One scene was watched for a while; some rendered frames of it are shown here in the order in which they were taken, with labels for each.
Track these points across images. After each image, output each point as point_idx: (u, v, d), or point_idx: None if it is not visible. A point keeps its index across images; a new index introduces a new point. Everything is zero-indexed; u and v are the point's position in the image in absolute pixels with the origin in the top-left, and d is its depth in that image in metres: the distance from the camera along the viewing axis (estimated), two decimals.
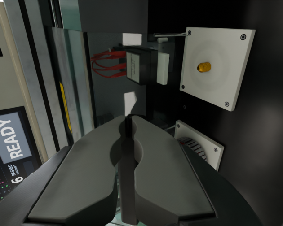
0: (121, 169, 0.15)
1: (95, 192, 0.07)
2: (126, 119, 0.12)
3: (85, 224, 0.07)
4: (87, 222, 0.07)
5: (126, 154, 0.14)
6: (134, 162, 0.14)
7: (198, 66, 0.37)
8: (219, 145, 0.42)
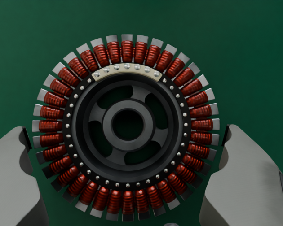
0: None
1: (20, 206, 0.06)
2: (24, 129, 0.11)
3: None
4: None
5: None
6: None
7: None
8: None
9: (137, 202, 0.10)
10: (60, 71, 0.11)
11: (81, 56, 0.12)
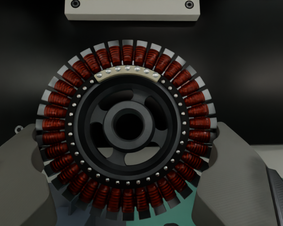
0: None
1: (29, 202, 0.06)
2: None
3: None
4: None
5: None
6: None
7: None
8: None
9: (137, 199, 0.10)
10: (64, 72, 0.11)
11: (84, 60, 0.13)
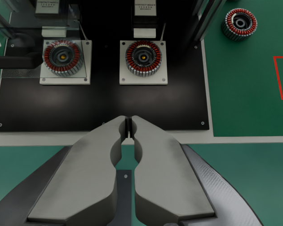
0: (7, 60, 0.26)
1: (95, 192, 0.07)
2: (126, 119, 0.12)
3: (85, 224, 0.07)
4: (87, 222, 0.07)
5: (19, 63, 0.27)
6: (16, 67, 0.27)
7: (145, 56, 0.55)
8: (90, 81, 0.57)
9: (146, 68, 0.53)
10: (130, 45, 0.55)
11: (133, 44, 0.57)
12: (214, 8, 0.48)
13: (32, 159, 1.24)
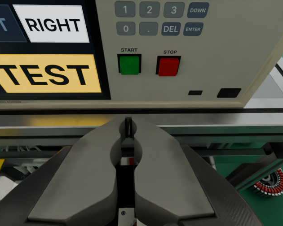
0: None
1: (95, 192, 0.07)
2: (126, 119, 0.12)
3: (85, 224, 0.07)
4: (87, 222, 0.07)
5: None
6: None
7: None
8: None
9: None
10: (132, 225, 0.41)
11: (136, 219, 0.42)
12: (240, 186, 0.37)
13: None
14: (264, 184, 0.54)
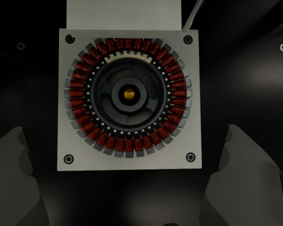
0: None
1: (20, 206, 0.06)
2: (24, 129, 0.11)
3: None
4: None
5: None
6: None
7: (134, 91, 0.17)
8: None
9: (135, 143, 0.15)
10: (83, 55, 0.16)
11: (96, 46, 0.17)
12: None
13: None
14: None
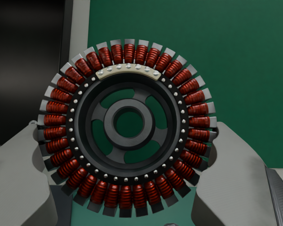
0: None
1: (30, 202, 0.06)
2: (38, 126, 0.11)
3: None
4: None
5: None
6: None
7: None
8: None
9: (134, 196, 0.10)
10: (67, 70, 0.12)
11: (87, 58, 0.13)
12: None
13: None
14: None
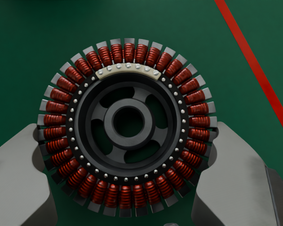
0: None
1: (30, 202, 0.06)
2: (38, 126, 0.11)
3: None
4: None
5: None
6: None
7: None
8: None
9: (134, 196, 0.10)
10: (67, 69, 0.12)
11: (87, 58, 0.13)
12: None
13: None
14: None
